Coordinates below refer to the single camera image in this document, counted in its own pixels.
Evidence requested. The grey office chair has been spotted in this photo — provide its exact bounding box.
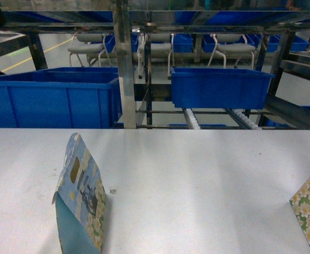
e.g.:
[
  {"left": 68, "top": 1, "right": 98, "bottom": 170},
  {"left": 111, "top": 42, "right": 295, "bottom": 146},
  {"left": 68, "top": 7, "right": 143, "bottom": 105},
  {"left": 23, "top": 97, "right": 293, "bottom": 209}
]
[{"left": 137, "top": 33, "right": 174, "bottom": 80}]

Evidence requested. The blue bin on rollers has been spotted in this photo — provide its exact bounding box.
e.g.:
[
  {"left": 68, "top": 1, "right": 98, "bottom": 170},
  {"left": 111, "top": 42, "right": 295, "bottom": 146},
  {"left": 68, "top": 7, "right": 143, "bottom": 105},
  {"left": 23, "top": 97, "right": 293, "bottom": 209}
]
[{"left": 171, "top": 67, "right": 274, "bottom": 110}]

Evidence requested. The large blue bin left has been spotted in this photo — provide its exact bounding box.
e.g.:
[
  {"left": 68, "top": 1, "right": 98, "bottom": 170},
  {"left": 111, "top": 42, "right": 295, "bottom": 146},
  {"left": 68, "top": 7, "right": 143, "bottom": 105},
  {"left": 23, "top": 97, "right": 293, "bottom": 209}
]
[{"left": 0, "top": 67, "right": 122, "bottom": 129}]

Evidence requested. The steel rack post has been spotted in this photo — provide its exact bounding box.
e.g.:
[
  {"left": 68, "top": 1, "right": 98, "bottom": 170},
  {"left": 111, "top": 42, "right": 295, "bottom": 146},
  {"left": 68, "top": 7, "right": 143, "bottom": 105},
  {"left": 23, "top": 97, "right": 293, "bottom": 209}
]
[{"left": 113, "top": 1, "right": 137, "bottom": 129}]

